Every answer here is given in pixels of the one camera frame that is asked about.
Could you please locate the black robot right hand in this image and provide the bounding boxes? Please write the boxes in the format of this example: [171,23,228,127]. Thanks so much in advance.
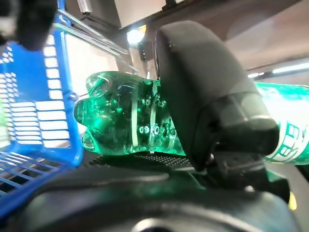
[12,20,302,232]

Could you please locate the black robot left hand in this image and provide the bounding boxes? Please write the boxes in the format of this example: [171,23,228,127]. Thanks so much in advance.
[0,0,57,50]

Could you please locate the blue plastic shopping basket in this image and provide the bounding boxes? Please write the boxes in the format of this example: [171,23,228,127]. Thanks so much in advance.
[0,7,84,219]

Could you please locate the chrome wire basket handle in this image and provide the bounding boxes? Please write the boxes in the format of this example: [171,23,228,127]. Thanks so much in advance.
[70,20,140,74]

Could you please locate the green soda bottle yellow cap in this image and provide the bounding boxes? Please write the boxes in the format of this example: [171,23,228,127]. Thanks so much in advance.
[73,71,309,166]

